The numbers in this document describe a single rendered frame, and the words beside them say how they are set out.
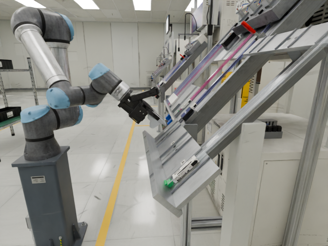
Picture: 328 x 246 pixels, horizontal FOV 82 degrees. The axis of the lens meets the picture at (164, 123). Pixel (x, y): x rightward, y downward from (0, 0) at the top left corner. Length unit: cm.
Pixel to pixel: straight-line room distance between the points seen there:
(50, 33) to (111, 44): 870
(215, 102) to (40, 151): 79
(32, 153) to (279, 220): 117
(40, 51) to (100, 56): 892
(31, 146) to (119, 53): 876
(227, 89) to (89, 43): 937
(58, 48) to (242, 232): 102
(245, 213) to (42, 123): 87
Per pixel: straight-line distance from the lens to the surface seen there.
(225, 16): 233
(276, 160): 93
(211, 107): 73
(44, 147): 103
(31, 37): 92
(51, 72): 81
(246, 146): 52
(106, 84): 76
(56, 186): 107
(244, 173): 56
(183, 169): 38
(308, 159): 96
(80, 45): 1003
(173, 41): 542
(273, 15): 88
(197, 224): 92
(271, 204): 104
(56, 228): 122
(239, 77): 75
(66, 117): 105
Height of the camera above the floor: 95
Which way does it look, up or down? 16 degrees down
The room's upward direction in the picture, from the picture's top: straight up
